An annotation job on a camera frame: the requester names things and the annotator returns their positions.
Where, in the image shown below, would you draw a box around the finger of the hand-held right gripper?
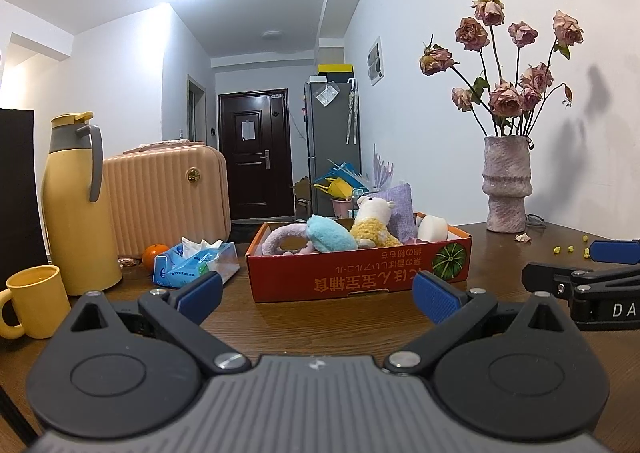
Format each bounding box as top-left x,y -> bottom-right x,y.
588,240 -> 640,265
521,261 -> 640,306

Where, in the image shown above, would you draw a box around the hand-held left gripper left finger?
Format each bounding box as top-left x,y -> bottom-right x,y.
71,271 -> 252,377

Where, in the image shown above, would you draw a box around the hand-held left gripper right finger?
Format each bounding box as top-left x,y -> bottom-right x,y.
384,270 -> 572,377

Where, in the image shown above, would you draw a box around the orange-edged cardboard box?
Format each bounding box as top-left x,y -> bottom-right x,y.
245,220 -> 473,304

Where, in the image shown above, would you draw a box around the yellow sheep plush toy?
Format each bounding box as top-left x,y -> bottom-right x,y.
350,196 -> 403,249

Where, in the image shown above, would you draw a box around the purple plush toy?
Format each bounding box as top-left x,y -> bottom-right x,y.
261,223 -> 321,258

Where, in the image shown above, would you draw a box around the blue soft tissue pack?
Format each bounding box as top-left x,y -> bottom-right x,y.
152,237 -> 241,290

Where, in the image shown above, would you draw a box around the scattered yellow bits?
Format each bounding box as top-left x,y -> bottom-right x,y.
552,233 -> 591,259

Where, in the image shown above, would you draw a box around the orange fruit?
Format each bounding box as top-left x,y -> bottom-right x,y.
142,243 -> 171,271

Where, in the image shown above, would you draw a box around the plastic-wrapped white bundle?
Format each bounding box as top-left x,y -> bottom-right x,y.
417,214 -> 449,243

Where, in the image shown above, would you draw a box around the pink ribbed suitcase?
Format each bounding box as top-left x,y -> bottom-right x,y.
102,142 -> 232,258

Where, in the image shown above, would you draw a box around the pink textured vase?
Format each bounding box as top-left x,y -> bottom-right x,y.
481,136 -> 532,234

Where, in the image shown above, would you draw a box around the light blue plush toy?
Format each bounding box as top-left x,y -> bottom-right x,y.
306,214 -> 358,254

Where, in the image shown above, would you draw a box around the small brown cardboard box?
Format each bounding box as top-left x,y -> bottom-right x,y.
294,176 -> 313,219

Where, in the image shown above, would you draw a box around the dark brown door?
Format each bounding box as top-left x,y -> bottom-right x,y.
217,89 -> 296,221

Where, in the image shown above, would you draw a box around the yellow thermos jug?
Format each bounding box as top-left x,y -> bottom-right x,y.
41,112 -> 123,296

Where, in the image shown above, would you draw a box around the blue bags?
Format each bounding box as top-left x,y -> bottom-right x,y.
320,160 -> 371,194

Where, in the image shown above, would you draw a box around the yellow mug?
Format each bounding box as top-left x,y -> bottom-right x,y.
0,265 -> 72,340

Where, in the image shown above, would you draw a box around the grey refrigerator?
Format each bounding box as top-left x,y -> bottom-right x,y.
304,80 -> 362,219

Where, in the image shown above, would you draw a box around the bunch of dried roses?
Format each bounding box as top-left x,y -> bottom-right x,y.
419,0 -> 585,139

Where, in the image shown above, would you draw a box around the grey side door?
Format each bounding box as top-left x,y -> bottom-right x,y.
187,74 -> 207,143

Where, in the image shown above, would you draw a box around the hanging folded umbrellas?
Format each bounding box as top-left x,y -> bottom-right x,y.
346,79 -> 360,145

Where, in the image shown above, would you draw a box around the black panel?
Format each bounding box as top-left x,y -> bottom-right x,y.
0,108 -> 48,284

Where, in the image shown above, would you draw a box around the yellow box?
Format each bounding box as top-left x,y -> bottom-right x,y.
317,64 -> 355,82

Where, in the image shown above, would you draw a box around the purple wall decoration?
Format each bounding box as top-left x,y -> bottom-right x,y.
372,143 -> 396,191

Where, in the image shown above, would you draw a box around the wall poster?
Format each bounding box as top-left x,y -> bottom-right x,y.
366,36 -> 387,86

